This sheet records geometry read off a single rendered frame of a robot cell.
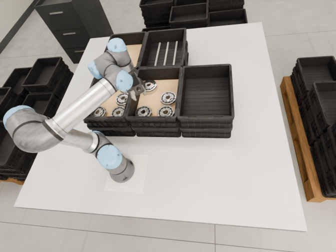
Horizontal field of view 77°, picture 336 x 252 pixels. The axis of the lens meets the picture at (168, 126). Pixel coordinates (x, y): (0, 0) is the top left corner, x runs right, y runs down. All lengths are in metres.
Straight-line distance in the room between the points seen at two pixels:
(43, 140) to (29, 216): 1.69
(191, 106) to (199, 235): 1.04
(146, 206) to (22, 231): 1.51
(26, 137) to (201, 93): 0.95
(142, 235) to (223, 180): 0.96
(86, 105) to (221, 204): 0.81
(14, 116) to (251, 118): 1.21
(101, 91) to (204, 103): 0.67
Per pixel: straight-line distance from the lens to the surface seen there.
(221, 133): 1.26
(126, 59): 1.02
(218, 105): 1.29
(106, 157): 1.13
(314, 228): 2.01
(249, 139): 1.33
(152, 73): 1.45
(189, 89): 1.38
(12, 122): 0.95
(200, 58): 1.78
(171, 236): 1.88
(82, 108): 0.85
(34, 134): 0.86
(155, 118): 1.16
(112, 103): 1.46
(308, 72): 2.40
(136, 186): 1.26
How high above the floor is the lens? 1.86
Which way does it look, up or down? 56 degrees down
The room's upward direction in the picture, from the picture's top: 18 degrees counter-clockwise
